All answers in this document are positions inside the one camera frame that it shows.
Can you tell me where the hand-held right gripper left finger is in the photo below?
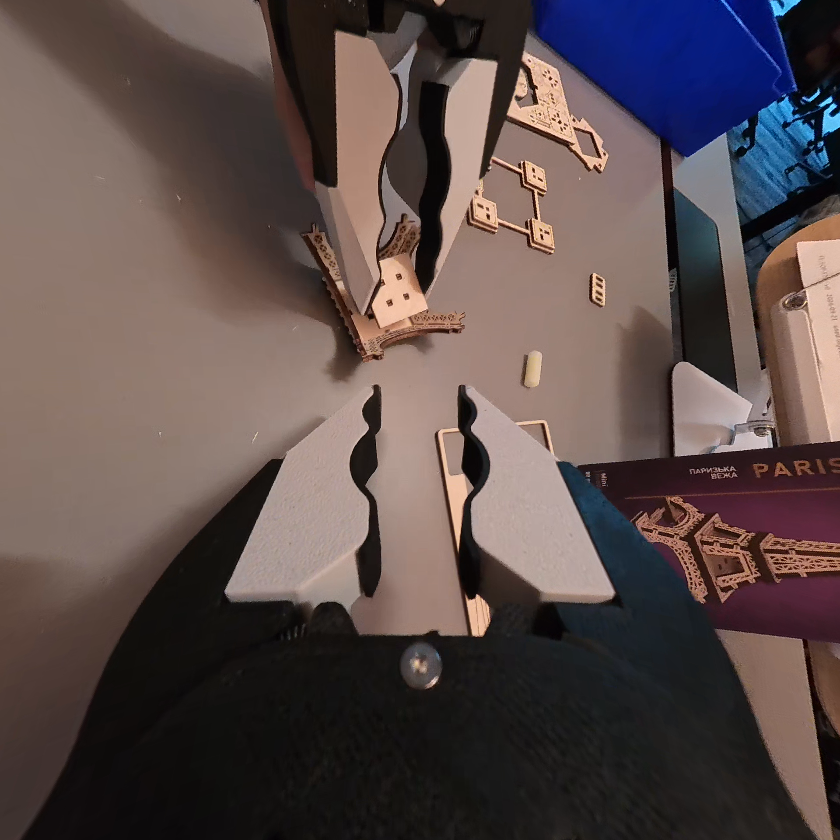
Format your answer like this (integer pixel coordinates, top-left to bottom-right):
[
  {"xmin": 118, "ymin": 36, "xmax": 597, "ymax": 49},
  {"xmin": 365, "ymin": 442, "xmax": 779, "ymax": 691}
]
[{"xmin": 224, "ymin": 385, "xmax": 383, "ymax": 605}]

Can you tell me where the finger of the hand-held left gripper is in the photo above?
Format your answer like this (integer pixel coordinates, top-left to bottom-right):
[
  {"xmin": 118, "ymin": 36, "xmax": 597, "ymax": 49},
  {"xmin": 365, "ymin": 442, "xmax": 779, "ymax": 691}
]
[
  {"xmin": 410, "ymin": 39, "xmax": 500, "ymax": 294},
  {"xmin": 318, "ymin": 29, "xmax": 404, "ymax": 316}
]

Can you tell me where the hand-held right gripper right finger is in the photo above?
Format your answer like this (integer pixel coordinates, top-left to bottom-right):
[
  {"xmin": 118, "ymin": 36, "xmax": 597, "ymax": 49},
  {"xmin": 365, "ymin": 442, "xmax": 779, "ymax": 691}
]
[{"xmin": 457, "ymin": 385, "xmax": 618, "ymax": 605}]

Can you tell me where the small square wooden plate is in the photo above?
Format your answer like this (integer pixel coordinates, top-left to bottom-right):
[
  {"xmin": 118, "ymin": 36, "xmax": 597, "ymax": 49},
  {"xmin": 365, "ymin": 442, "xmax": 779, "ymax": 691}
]
[{"xmin": 369, "ymin": 255, "xmax": 429, "ymax": 327}]

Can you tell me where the wooden lattice tower base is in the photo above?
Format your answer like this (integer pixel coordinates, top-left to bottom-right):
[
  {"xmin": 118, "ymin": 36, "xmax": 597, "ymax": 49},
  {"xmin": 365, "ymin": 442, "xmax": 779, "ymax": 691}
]
[{"xmin": 301, "ymin": 217, "xmax": 467, "ymax": 363}]

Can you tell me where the grey desk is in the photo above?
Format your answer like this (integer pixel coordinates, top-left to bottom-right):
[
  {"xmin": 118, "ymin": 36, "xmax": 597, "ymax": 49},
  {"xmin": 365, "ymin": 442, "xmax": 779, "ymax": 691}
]
[{"xmin": 0, "ymin": 0, "xmax": 821, "ymax": 840}]

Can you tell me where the wooden sheet with lattice pieces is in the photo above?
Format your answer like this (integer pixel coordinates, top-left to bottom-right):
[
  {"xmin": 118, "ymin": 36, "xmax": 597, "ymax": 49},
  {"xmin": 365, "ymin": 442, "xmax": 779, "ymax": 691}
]
[{"xmin": 505, "ymin": 54, "xmax": 610, "ymax": 173}]

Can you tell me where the wooden sheet with square pieces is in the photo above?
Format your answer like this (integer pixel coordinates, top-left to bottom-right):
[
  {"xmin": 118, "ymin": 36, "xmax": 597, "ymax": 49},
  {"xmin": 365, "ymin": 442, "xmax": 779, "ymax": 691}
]
[{"xmin": 467, "ymin": 157, "xmax": 557, "ymax": 256}]

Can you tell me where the dark purple puzzle box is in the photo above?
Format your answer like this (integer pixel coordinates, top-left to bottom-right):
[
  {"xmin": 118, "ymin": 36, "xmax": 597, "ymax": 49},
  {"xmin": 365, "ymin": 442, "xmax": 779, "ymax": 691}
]
[{"xmin": 577, "ymin": 441, "xmax": 840, "ymax": 641}]

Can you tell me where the white stand base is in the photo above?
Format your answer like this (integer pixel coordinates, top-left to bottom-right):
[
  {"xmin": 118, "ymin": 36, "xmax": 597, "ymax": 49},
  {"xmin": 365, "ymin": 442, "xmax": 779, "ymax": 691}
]
[{"xmin": 671, "ymin": 379, "xmax": 775, "ymax": 457}]

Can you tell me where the blue plastic bin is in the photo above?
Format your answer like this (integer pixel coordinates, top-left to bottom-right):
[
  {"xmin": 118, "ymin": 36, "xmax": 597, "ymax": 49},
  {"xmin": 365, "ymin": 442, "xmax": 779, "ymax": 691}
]
[{"xmin": 532, "ymin": 0, "xmax": 798, "ymax": 158}]

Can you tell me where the dark grey board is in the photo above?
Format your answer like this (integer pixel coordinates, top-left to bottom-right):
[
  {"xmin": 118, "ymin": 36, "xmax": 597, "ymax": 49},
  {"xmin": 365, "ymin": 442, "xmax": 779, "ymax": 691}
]
[{"xmin": 672, "ymin": 189, "xmax": 744, "ymax": 395}]

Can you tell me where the white box with label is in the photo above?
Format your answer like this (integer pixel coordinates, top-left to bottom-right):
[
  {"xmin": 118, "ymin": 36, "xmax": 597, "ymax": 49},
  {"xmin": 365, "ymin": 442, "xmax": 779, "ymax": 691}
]
[{"xmin": 768, "ymin": 239, "xmax": 840, "ymax": 447}]

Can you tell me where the brown cardboard roll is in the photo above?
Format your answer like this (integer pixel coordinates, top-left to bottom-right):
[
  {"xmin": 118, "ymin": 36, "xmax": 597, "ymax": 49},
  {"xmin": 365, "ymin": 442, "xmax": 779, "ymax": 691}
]
[{"xmin": 755, "ymin": 220, "xmax": 840, "ymax": 316}]

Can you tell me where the black office chair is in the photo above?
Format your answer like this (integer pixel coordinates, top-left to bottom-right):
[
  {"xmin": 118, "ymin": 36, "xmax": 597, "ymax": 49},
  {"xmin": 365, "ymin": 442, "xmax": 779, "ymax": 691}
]
[{"xmin": 731, "ymin": 98, "xmax": 840, "ymax": 191}]

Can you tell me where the empty wooden puzzle frame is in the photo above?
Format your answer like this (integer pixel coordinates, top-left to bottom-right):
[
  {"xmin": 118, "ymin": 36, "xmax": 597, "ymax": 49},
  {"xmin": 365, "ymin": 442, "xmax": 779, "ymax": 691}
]
[{"xmin": 436, "ymin": 420, "xmax": 555, "ymax": 637}]

